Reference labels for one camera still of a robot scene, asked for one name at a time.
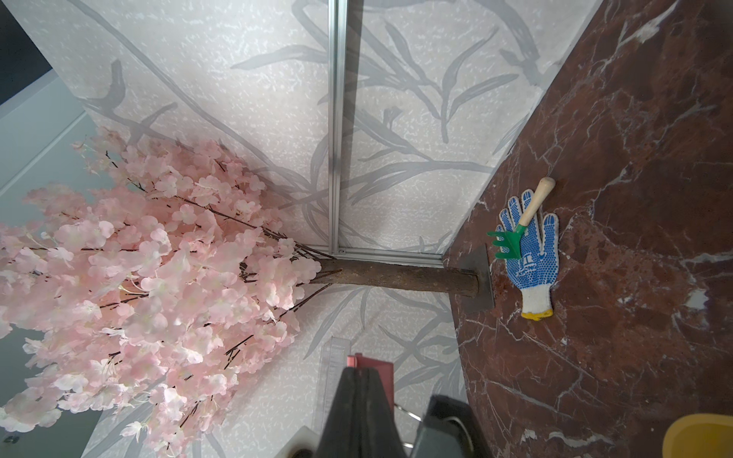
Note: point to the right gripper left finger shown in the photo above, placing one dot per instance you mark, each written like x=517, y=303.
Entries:
x=361, y=423

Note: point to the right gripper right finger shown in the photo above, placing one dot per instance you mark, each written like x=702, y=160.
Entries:
x=448, y=429

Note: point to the pink binder clip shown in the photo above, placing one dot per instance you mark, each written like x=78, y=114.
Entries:
x=384, y=369

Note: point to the yellow plastic storage tray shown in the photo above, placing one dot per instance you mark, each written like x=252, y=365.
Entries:
x=699, y=435

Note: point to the blue dotted work glove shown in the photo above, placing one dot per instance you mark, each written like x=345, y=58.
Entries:
x=536, y=271

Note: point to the pink blossom artificial tree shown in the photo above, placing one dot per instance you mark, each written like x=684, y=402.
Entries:
x=154, y=305

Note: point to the clear acrylic wall shelf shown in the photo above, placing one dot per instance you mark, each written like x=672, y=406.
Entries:
x=332, y=362

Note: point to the green wooden-handled garden tool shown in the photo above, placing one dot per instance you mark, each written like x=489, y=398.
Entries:
x=509, y=242

